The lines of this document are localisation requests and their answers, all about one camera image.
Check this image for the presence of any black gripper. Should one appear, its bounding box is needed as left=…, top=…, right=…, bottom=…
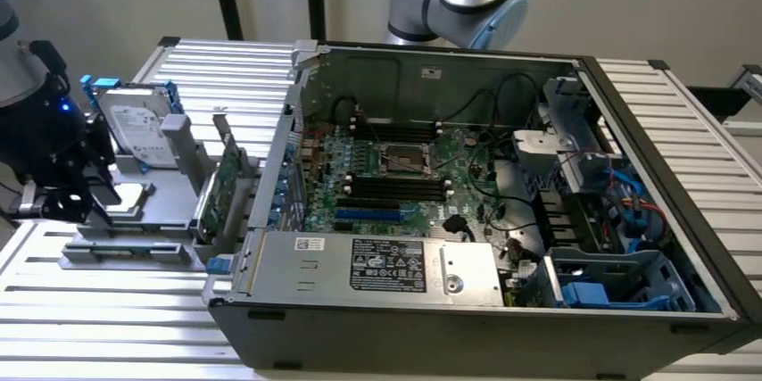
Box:
left=0, top=70, right=120, bottom=225

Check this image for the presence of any blue expansion slot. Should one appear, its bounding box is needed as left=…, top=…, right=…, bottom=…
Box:
left=333, top=207, right=403, bottom=222

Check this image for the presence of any black expansion slot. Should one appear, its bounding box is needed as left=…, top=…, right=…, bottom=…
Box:
left=332, top=220, right=403, bottom=233

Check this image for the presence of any black RAM slot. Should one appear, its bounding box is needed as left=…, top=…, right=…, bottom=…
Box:
left=349, top=128, right=443, bottom=137
left=340, top=188, right=451, bottom=197
left=341, top=182, right=449, bottom=191
left=349, top=124, right=443, bottom=132
left=351, top=119, right=443, bottom=127
left=343, top=176, right=448, bottom=185
left=339, top=195, right=452, bottom=203

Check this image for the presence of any silver hard disk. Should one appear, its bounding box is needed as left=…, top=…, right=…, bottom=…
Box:
left=96, top=87, right=180, bottom=163

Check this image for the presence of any blue disk caddy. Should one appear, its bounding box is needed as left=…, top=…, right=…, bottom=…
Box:
left=80, top=76, right=183, bottom=173

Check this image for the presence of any silver CPU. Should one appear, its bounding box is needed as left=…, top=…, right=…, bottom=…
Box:
left=112, top=182, right=159, bottom=219

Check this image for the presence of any grey parts rack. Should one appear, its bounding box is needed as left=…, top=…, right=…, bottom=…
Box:
left=58, top=104, right=264, bottom=271

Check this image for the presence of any green graphics card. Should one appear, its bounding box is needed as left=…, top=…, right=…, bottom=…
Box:
left=192, top=105, right=248, bottom=243

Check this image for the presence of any blue case latch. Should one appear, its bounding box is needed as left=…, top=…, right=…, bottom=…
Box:
left=207, top=254, right=233, bottom=276

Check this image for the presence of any silver power supply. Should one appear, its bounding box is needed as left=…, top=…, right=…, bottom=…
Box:
left=229, top=230, right=508, bottom=309

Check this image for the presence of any CPU socket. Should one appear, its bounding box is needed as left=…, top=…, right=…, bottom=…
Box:
left=369, top=141, right=435, bottom=178

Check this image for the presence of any green motherboard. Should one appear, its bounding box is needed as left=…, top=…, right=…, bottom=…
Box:
left=295, top=123, right=508, bottom=240

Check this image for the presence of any black open PC case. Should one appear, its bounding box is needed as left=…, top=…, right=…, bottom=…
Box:
left=204, top=38, right=762, bottom=372

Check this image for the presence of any white fan shroud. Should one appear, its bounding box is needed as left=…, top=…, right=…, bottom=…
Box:
left=509, top=128, right=566, bottom=164

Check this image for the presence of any grey metal disk bay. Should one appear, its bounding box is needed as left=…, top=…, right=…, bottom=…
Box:
left=536, top=77, right=627, bottom=195

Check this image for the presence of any blue-grey plastic disk bay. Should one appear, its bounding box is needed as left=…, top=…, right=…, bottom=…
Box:
left=523, top=245, right=699, bottom=311

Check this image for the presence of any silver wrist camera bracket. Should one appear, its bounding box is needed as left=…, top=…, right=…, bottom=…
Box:
left=16, top=178, right=44, bottom=218

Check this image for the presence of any black gripper cable plug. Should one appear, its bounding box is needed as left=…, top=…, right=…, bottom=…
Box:
left=16, top=40, right=70, bottom=84

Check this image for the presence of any short black wire loop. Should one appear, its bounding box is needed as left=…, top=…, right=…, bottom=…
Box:
left=329, top=95, right=365, bottom=124

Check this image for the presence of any black wire connector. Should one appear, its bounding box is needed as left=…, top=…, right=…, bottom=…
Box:
left=441, top=214, right=472, bottom=243

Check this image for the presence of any long black wire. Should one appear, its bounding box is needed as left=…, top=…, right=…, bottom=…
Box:
left=459, top=71, right=542, bottom=128

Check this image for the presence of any blue wire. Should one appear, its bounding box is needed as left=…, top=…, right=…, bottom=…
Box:
left=599, top=165, right=648, bottom=240

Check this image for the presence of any red wire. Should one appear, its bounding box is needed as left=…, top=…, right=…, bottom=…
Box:
left=628, top=200, right=663, bottom=222

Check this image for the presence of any black bracket plate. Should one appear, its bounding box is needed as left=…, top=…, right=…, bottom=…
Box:
left=682, top=85, right=746, bottom=122

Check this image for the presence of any aluminium profile frame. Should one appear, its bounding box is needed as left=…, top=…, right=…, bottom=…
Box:
left=722, top=63, right=762, bottom=137

